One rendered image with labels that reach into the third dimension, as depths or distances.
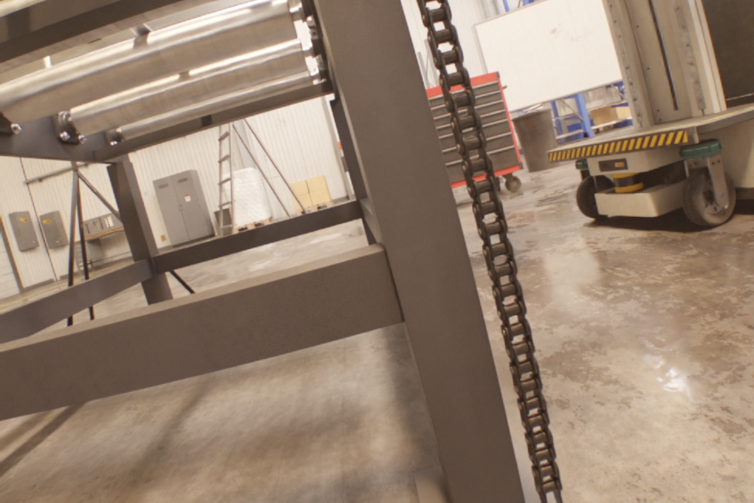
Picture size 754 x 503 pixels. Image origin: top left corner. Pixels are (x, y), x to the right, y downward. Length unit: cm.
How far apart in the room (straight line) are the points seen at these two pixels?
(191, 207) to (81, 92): 1012
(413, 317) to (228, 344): 19
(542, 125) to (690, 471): 416
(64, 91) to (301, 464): 101
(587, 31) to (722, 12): 393
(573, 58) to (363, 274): 532
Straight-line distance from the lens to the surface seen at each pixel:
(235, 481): 77
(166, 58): 111
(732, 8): 182
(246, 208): 913
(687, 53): 172
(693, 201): 145
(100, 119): 151
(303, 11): 108
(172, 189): 1143
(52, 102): 125
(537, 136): 458
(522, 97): 552
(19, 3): 93
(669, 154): 158
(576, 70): 560
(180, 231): 1142
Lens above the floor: 41
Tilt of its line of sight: 4 degrees down
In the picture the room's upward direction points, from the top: 15 degrees counter-clockwise
